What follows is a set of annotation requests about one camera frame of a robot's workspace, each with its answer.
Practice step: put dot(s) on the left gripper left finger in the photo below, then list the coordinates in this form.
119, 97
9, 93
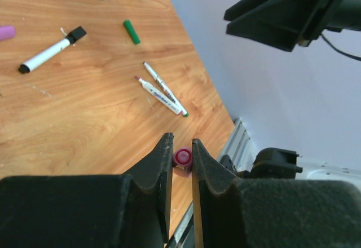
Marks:
127, 210

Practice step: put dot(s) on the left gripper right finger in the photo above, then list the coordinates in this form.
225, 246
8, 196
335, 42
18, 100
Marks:
267, 211

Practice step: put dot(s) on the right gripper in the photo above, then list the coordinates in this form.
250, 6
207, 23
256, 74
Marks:
283, 26

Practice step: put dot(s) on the pink pen cap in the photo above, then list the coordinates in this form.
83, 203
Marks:
182, 162

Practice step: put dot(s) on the pink cap marker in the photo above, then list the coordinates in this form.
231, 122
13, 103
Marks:
159, 96

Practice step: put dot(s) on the green pen cap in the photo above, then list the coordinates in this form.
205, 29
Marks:
131, 32

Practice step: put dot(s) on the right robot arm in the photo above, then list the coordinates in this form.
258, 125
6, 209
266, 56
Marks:
299, 67

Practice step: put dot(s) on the black cap marker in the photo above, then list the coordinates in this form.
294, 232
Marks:
39, 59

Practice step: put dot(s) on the magenta cap marker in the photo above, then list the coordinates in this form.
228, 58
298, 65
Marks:
7, 32

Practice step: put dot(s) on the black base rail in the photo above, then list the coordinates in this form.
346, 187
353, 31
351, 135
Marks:
230, 157

